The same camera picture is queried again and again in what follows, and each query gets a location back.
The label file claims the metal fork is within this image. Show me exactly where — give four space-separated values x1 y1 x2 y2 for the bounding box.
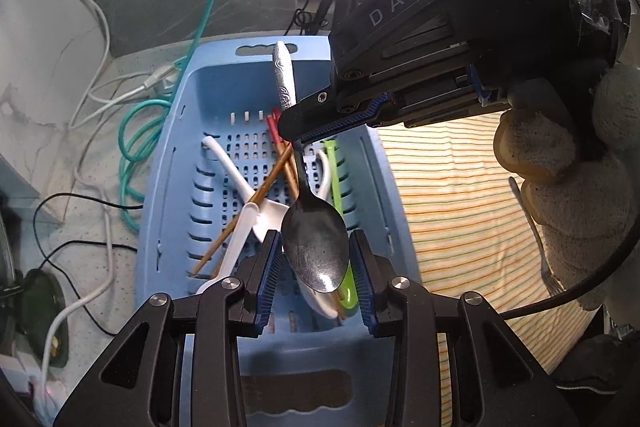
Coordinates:
507 176 565 297

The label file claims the thick white cable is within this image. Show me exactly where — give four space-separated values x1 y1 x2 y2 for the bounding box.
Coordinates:
40 202 116 388

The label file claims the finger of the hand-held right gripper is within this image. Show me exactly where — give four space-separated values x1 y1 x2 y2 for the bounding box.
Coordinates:
277 83 390 141
299 93 394 146

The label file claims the striped cloth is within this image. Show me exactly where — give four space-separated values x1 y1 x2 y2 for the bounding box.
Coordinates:
375 109 608 375

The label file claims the metal spoon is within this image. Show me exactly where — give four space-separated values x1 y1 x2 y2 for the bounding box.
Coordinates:
271 41 350 294

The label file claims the white plug cable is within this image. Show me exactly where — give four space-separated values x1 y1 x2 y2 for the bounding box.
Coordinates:
70 64 181 128

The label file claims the thin white cable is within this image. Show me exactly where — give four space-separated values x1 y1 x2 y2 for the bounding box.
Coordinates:
62 0 113 128

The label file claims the person's right hand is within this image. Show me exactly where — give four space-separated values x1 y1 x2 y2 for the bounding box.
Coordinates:
492 62 640 313

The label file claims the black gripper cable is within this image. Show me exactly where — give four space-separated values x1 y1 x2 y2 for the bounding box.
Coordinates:
500 224 640 319

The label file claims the white power strip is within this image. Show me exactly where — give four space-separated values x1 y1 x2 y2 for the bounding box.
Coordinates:
0 352 68 427

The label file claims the white ceramic spoon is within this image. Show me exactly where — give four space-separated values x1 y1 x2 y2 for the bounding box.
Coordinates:
295 149 348 320
201 136 292 245

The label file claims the white plastic spork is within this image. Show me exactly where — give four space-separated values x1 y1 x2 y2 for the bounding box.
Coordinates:
194 202 261 295

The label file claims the green plastic spoon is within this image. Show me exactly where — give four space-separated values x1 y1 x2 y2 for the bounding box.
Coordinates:
322 139 360 312

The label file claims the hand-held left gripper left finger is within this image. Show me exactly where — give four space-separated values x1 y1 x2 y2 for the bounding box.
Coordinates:
52 229 283 427

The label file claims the blue plastic basket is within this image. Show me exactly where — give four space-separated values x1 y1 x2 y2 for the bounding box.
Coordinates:
134 36 426 427

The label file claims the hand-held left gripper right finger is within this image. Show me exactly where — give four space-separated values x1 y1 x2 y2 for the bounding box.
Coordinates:
349 229 583 427

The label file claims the green cable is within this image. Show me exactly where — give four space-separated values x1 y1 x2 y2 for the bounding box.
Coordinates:
119 0 228 233

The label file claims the thin black cable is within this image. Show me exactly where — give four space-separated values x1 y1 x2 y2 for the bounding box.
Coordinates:
32 192 147 253

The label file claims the dark green round object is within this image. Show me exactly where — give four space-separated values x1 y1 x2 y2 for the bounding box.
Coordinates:
17 268 68 370

